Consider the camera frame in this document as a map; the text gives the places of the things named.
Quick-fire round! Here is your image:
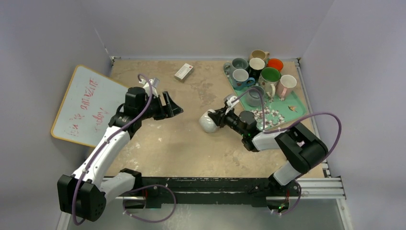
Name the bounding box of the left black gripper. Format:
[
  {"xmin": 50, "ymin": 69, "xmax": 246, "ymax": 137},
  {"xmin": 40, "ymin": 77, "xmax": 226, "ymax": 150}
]
[{"xmin": 138, "ymin": 91, "xmax": 182, "ymax": 121}]

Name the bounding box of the pale speckled mug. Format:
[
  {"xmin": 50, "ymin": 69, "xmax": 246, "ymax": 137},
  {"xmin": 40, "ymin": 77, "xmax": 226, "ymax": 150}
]
[{"xmin": 199, "ymin": 109, "xmax": 219, "ymax": 133}]

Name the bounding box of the blue-grey round mug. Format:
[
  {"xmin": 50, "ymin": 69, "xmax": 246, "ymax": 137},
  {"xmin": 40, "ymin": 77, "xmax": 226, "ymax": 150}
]
[{"xmin": 245, "ymin": 85, "xmax": 264, "ymax": 107}]

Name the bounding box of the blue mug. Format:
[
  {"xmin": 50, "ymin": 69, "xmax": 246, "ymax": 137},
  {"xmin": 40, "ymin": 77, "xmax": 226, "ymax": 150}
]
[{"xmin": 231, "ymin": 69, "xmax": 256, "ymax": 91}]

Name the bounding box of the grey mug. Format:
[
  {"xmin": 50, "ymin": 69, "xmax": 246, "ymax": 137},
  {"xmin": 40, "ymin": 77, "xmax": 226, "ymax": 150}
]
[{"xmin": 223, "ymin": 58, "xmax": 249, "ymax": 76}]

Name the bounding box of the black mug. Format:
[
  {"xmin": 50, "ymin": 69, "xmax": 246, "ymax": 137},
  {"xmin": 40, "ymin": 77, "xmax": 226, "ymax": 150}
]
[{"xmin": 248, "ymin": 57, "xmax": 266, "ymax": 81}]

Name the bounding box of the cream white mug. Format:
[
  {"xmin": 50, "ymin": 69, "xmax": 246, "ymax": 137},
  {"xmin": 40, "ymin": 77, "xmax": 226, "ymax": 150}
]
[{"xmin": 258, "ymin": 67, "xmax": 281, "ymax": 99}]

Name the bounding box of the tan brown round mug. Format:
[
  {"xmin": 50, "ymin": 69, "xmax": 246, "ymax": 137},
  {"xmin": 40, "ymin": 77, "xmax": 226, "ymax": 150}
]
[{"xmin": 248, "ymin": 49, "xmax": 270, "ymax": 61}]

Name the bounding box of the pink faceted mug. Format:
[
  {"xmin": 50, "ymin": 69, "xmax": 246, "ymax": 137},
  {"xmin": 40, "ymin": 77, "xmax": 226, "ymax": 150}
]
[{"xmin": 276, "ymin": 75, "xmax": 297, "ymax": 100}]

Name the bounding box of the orange mug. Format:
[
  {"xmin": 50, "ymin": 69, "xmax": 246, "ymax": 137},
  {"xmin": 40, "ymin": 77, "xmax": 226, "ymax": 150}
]
[{"xmin": 267, "ymin": 58, "xmax": 284, "ymax": 72}]

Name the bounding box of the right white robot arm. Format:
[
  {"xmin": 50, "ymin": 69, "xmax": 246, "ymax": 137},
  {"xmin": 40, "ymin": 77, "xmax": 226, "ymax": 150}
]
[{"xmin": 199, "ymin": 107, "xmax": 328, "ymax": 195}]

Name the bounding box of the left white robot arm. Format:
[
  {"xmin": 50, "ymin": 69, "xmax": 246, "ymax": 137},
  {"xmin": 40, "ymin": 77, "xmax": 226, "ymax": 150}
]
[{"xmin": 57, "ymin": 86, "xmax": 183, "ymax": 226}]

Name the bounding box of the white red small box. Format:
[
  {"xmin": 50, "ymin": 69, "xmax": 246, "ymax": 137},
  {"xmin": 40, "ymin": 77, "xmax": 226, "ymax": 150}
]
[{"xmin": 174, "ymin": 63, "xmax": 194, "ymax": 82}]

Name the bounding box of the green floral tray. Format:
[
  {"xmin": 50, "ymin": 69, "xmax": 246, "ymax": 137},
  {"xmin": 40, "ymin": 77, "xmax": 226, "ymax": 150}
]
[{"xmin": 223, "ymin": 61, "xmax": 308, "ymax": 130}]

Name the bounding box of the whiteboard with red writing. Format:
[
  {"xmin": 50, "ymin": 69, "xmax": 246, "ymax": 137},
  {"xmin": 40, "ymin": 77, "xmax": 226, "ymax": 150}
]
[{"xmin": 51, "ymin": 65, "xmax": 128, "ymax": 147}]

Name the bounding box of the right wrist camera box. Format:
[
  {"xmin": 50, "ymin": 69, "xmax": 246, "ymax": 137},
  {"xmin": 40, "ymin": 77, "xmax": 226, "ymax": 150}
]
[{"xmin": 224, "ymin": 94, "xmax": 239, "ymax": 114}]

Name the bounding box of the black base frame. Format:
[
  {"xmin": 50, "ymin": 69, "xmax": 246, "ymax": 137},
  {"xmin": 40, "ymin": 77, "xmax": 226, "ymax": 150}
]
[{"xmin": 63, "ymin": 176, "xmax": 346, "ymax": 212}]

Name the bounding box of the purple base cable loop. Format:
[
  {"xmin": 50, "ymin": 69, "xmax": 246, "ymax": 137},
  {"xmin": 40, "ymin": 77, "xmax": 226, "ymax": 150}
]
[{"xmin": 122, "ymin": 184, "xmax": 177, "ymax": 224}]

